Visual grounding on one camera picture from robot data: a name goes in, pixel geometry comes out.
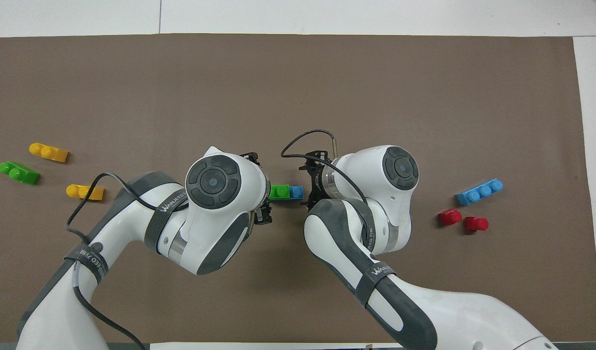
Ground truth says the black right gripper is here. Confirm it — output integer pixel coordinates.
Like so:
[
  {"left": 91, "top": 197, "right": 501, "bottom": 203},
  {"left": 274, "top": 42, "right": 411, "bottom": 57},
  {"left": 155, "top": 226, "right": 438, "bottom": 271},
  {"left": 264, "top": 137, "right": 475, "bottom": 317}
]
[{"left": 239, "top": 151, "right": 333, "bottom": 226}]

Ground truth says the yellow two-stud toy block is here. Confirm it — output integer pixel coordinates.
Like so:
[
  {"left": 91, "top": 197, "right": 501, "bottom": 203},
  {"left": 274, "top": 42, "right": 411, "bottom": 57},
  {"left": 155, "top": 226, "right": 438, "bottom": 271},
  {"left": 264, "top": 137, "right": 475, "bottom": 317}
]
[
  {"left": 66, "top": 184, "right": 105, "bottom": 201},
  {"left": 29, "top": 142, "right": 69, "bottom": 163}
]

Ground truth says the brown table mat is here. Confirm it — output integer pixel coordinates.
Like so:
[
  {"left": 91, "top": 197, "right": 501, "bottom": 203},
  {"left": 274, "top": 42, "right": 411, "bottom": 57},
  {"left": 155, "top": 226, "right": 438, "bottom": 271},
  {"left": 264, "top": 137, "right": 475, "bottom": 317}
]
[{"left": 0, "top": 33, "right": 596, "bottom": 344}]

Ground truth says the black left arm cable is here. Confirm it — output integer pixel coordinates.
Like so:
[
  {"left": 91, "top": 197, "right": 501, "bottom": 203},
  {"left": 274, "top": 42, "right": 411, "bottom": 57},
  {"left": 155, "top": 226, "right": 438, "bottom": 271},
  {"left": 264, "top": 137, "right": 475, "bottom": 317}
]
[{"left": 66, "top": 173, "right": 191, "bottom": 350}]

